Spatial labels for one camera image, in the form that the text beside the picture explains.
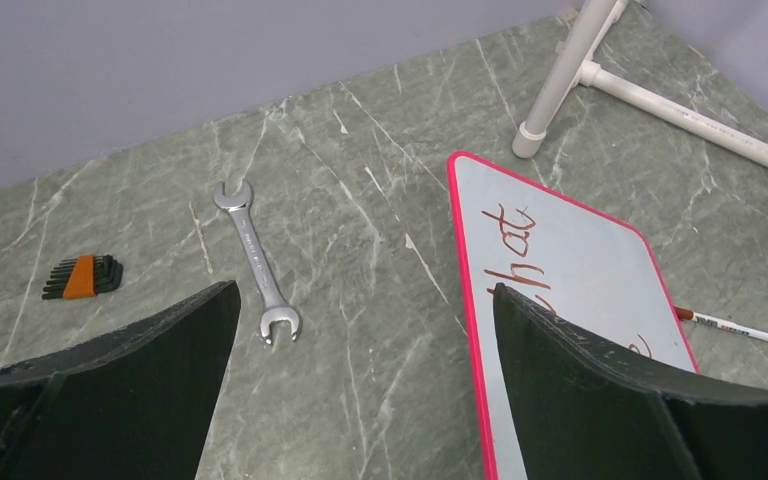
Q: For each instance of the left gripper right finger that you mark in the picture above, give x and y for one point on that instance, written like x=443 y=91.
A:
x=585 y=407

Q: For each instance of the whiteboard marker white barrel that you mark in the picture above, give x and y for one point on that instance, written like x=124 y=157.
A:
x=730 y=326

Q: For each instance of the silver open-end wrench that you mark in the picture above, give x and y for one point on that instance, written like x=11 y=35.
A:
x=276 y=309

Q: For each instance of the white PVC pipe frame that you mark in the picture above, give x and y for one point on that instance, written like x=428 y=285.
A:
x=575 y=66

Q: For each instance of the red marker cap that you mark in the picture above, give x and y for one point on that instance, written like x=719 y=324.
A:
x=684 y=314

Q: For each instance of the orange black small object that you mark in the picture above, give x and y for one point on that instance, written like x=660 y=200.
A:
x=83 y=277

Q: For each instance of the red framed whiteboard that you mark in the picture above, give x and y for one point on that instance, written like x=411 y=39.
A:
x=590 y=268

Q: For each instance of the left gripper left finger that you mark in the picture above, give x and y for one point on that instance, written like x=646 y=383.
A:
x=134 y=403

